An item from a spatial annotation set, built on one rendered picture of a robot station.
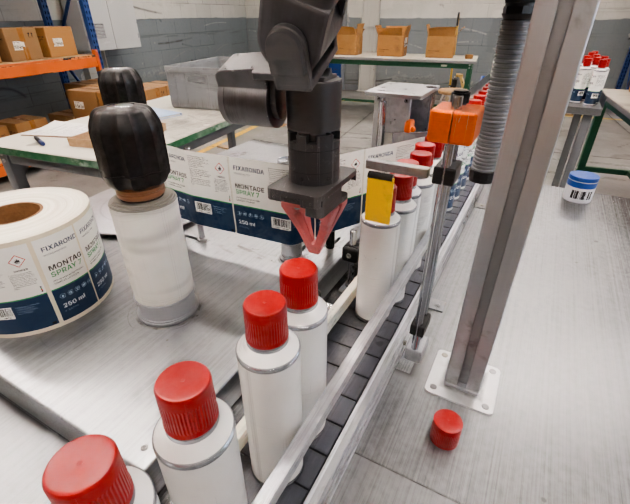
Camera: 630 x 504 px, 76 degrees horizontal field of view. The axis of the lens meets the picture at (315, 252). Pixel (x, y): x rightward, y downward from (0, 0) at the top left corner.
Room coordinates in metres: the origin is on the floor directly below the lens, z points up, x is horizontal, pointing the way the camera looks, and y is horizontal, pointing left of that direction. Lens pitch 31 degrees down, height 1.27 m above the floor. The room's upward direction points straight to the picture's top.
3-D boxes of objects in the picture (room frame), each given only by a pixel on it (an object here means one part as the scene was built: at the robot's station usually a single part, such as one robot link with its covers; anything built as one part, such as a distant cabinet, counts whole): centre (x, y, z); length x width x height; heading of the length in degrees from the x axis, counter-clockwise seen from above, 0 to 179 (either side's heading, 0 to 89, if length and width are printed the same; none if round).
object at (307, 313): (0.28, 0.01, 0.98); 0.05 x 0.05 x 0.20
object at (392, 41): (5.98, -1.02, 0.96); 0.43 x 0.42 x 0.37; 66
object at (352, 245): (0.60, -0.08, 0.89); 0.06 x 0.03 x 0.12; 62
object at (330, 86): (0.44, 0.01, 1.19); 0.07 x 0.06 x 0.07; 69
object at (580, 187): (1.02, -0.72, 0.87); 0.07 x 0.07 x 0.07
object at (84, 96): (4.38, 2.05, 0.32); 1.20 x 0.83 x 0.64; 68
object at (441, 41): (5.78, -1.65, 0.97); 0.48 x 0.47 x 0.37; 162
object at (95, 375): (0.74, 0.27, 0.86); 0.80 x 0.67 x 0.05; 152
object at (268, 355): (0.24, 0.04, 0.98); 0.05 x 0.05 x 0.20
